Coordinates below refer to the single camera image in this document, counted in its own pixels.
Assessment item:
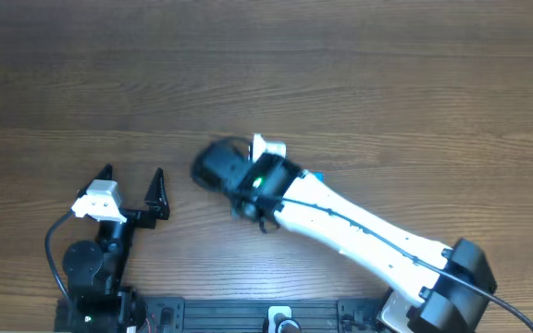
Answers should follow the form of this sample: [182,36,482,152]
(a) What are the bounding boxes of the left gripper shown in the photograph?
[77,163,172,230]

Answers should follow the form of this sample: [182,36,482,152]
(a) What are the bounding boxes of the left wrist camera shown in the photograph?
[70,179,129,225]

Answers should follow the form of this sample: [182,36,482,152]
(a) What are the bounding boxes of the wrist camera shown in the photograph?
[250,132,288,163]
[70,179,129,225]

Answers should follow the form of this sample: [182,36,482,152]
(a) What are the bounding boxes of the mounting rail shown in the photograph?
[55,295,390,333]

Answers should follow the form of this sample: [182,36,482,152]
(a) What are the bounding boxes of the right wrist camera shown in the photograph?
[250,132,288,163]

